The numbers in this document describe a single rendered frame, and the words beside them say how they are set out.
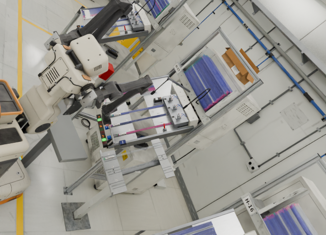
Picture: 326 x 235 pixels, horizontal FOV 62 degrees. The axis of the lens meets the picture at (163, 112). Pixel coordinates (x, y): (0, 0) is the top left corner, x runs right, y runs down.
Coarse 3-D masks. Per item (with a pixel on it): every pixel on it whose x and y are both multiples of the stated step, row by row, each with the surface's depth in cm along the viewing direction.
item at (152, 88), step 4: (152, 84) 270; (148, 88) 267; (152, 88) 267; (124, 92) 261; (148, 92) 263; (156, 92) 264; (136, 96) 259; (140, 96) 260; (104, 100) 253; (108, 100) 254
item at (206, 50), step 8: (224, 32) 255; (208, 48) 256; (232, 48) 240; (200, 56) 261; (240, 56) 234; (176, 64) 275; (192, 64) 265; (248, 64) 225; (256, 80) 216; (96, 88) 270; (192, 88) 248; (232, 96) 220; (200, 104) 236; (216, 104) 225; (224, 104) 225; (208, 112) 228; (216, 112) 230; (96, 120) 300; (144, 136) 283; (144, 144) 267; (96, 176) 244; (104, 176) 253; (64, 192) 247
